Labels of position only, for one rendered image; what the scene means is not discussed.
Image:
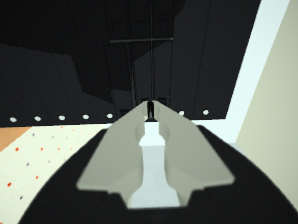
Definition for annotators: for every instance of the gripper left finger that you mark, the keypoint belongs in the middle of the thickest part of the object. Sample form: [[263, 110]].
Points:
[[111, 161]]

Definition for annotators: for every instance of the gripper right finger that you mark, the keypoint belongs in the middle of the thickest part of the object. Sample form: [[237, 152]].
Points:
[[196, 158]]

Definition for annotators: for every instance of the black server rack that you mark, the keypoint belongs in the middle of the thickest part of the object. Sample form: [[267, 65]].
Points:
[[58, 66]]

